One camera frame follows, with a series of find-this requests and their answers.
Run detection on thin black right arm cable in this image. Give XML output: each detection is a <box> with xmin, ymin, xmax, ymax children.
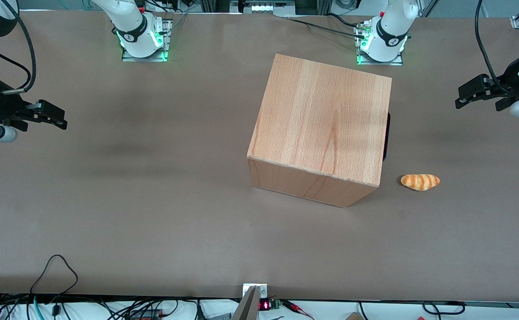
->
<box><xmin>0</xmin><ymin>36</ymin><xmax>32</xmax><ymax>89</ymax></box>

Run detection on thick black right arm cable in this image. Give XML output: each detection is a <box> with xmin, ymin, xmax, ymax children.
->
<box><xmin>0</xmin><ymin>0</ymin><xmax>36</xmax><ymax>95</ymax></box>

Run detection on white power strip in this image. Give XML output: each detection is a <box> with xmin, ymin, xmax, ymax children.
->
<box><xmin>241</xmin><ymin>0</ymin><xmax>297</xmax><ymax>15</ymax></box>

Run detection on thin grey cable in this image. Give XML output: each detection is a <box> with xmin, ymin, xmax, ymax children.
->
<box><xmin>169</xmin><ymin>12</ymin><xmax>189</xmax><ymax>35</ymax></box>

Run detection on short black table cable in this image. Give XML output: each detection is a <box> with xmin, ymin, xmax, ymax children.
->
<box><xmin>326</xmin><ymin>12</ymin><xmax>363</xmax><ymax>28</ymax></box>

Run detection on aluminium camera post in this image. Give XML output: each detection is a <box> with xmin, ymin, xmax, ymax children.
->
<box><xmin>231</xmin><ymin>286</ymin><xmax>261</xmax><ymax>320</ymax></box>

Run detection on light wooden cabinet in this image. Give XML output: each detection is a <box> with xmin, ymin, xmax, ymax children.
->
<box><xmin>247</xmin><ymin>53</ymin><xmax>392</xmax><ymax>208</ymax></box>

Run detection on orange black device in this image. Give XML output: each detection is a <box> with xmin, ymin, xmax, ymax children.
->
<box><xmin>128</xmin><ymin>308</ymin><xmax>163</xmax><ymax>320</ymax></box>

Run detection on small metal bracket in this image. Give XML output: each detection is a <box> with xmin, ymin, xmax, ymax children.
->
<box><xmin>242</xmin><ymin>283</ymin><xmax>269</xmax><ymax>299</ymax></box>

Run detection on flat black cable loop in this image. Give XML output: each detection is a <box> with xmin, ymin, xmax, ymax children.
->
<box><xmin>422</xmin><ymin>301</ymin><xmax>466</xmax><ymax>316</ymax></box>

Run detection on toy bread roll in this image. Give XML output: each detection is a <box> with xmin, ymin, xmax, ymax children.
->
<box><xmin>400</xmin><ymin>173</ymin><xmax>441</xmax><ymax>192</ymax></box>

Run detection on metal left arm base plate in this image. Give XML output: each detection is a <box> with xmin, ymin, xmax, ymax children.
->
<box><xmin>356</xmin><ymin>21</ymin><xmax>403</xmax><ymax>66</ymax></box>

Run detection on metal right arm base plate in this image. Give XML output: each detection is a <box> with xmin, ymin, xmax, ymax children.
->
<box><xmin>121</xmin><ymin>18</ymin><xmax>173</xmax><ymax>62</ymax></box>

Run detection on black looped cable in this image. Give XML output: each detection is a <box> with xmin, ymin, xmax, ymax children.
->
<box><xmin>30</xmin><ymin>254</ymin><xmax>79</xmax><ymax>307</ymax></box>

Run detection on long black table cable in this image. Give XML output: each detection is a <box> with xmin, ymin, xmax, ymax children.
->
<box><xmin>284</xmin><ymin>16</ymin><xmax>367</xmax><ymax>38</ymax></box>

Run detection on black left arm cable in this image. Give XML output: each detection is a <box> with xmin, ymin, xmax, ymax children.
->
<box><xmin>475</xmin><ymin>0</ymin><xmax>511</xmax><ymax>95</ymax></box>

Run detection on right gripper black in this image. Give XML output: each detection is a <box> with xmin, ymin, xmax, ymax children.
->
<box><xmin>0</xmin><ymin>84</ymin><xmax>68</xmax><ymax>132</ymax></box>

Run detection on red black clip leads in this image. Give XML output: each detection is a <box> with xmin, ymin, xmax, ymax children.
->
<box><xmin>282</xmin><ymin>300</ymin><xmax>314</xmax><ymax>320</ymax></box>

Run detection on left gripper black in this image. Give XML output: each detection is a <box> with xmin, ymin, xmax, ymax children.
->
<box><xmin>455</xmin><ymin>48</ymin><xmax>519</xmax><ymax>112</ymax></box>

